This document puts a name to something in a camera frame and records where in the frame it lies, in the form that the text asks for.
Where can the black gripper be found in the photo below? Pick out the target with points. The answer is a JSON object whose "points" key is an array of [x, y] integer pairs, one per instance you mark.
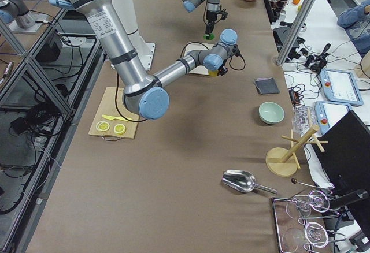
{"points": [[221, 70], [210, 18]]}

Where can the green lime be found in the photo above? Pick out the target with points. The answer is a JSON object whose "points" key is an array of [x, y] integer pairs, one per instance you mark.
{"points": [[208, 36]]}

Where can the yellow lemon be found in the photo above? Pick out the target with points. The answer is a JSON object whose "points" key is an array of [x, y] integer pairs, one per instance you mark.
{"points": [[213, 73]]}

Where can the cream rectangular tray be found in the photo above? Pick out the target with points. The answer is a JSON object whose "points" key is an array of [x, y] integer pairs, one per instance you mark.
{"points": [[199, 69]]}

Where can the grey folded cloth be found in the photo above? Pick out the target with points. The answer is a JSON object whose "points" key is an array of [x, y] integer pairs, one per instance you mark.
{"points": [[266, 86]]}

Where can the mint green bowl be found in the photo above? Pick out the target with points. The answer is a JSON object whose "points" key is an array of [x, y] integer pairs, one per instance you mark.
{"points": [[271, 113]]}

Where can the clear plastic bag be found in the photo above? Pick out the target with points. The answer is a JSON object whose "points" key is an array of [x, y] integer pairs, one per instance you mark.
{"points": [[303, 118]]}

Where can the wooden mug tree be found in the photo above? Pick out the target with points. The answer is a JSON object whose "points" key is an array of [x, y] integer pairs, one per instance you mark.
{"points": [[284, 162]]}

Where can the metal scoop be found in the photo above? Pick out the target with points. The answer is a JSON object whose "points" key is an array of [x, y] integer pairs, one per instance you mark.
{"points": [[243, 181]]}

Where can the right teach pendant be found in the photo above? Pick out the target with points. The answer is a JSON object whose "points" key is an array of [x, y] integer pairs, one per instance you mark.
{"points": [[329, 113]]}

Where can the teach pendant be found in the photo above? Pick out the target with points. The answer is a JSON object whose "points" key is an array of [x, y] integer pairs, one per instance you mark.
{"points": [[329, 113], [340, 86]]}

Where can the wooden cutting board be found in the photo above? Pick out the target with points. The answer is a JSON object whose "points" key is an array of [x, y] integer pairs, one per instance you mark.
{"points": [[109, 106]]}

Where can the lemon slice by knife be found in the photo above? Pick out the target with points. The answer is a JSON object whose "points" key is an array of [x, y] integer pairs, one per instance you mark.
{"points": [[119, 129]]}

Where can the left teach pendant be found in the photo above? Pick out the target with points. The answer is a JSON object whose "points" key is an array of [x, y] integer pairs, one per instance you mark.
{"points": [[340, 86]]}

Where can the yellow plastic knife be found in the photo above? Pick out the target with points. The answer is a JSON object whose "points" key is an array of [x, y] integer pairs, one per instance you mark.
{"points": [[108, 117]]}

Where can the seated person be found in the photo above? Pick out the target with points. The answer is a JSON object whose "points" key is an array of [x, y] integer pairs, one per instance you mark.
{"points": [[355, 21]]}

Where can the black monitor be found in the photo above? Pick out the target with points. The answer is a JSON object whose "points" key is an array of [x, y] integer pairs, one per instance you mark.
{"points": [[345, 160]]}

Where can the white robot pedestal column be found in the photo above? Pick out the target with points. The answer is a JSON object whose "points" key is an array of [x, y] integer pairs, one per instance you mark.
{"points": [[126, 13]]}

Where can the aluminium frame post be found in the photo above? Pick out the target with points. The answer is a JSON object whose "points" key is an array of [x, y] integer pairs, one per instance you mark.
{"points": [[294, 31]]}

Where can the lemon slice near handle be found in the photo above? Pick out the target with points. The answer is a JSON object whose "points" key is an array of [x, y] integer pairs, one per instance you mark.
{"points": [[102, 126]]}

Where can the wire glass rack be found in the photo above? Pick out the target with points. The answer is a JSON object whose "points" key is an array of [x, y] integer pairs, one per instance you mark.
{"points": [[299, 223]]}

